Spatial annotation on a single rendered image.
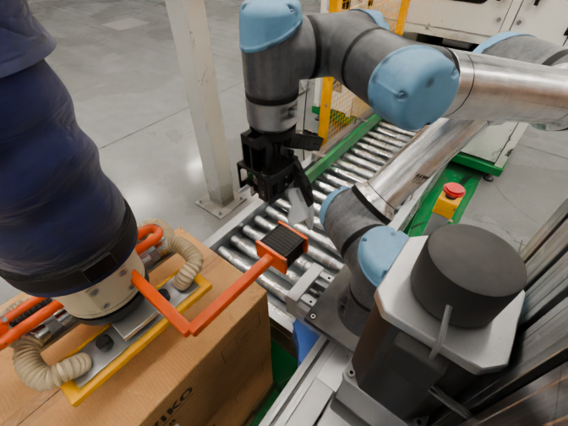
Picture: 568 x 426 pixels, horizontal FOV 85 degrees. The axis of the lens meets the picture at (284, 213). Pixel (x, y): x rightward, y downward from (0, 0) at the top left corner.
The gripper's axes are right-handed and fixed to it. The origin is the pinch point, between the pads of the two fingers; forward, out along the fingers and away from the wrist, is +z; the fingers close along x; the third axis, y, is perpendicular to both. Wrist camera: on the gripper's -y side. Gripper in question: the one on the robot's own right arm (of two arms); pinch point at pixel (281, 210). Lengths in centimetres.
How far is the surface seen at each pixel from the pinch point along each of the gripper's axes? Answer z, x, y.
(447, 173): 130, -2, -234
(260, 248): 10.2, -2.6, 4.3
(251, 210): 70, -59, -44
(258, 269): 10.3, 0.6, 8.5
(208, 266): 35.1, -24.7, 5.9
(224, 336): 35.5, -5.0, 17.4
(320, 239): 75, -22, -55
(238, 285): 10.3, 0.3, 13.8
